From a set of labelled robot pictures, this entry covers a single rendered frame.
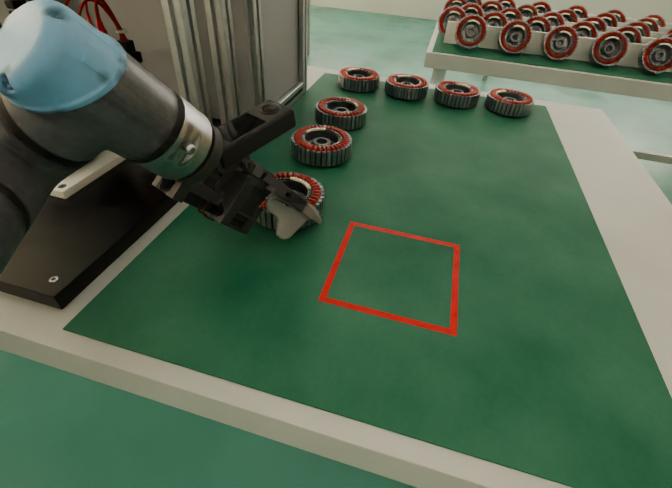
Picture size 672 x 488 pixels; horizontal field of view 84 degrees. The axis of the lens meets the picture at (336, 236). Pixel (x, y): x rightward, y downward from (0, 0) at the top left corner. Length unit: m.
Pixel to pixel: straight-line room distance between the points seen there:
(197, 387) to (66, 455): 0.93
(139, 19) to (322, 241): 0.54
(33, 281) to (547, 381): 0.55
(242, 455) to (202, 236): 0.75
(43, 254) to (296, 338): 0.32
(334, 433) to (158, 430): 0.92
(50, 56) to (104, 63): 0.03
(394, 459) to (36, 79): 0.38
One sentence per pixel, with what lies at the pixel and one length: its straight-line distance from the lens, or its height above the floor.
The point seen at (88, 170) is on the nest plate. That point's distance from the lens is 0.68.
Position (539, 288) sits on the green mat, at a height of 0.75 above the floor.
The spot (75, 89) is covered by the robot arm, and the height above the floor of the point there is 0.99.
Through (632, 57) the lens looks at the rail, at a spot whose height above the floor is 0.78.
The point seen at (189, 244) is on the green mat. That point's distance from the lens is 0.53.
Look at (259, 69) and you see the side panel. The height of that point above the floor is 0.87.
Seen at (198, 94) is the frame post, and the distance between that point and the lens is 0.62.
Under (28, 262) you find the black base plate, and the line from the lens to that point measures 0.56.
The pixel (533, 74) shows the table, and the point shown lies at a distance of 1.57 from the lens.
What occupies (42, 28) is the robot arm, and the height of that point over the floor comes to 1.03.
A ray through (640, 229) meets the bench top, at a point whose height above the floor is 0.75.
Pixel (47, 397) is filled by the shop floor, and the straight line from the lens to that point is 1.43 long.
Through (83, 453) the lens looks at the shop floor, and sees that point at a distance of 1.29.
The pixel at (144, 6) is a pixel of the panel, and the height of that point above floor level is 0.95.
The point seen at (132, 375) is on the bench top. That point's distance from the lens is 0.43.
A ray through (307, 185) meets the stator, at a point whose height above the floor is 0.79.
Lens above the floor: 1.09
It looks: 40 degrees down
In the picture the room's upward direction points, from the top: 5 degrees clockwise
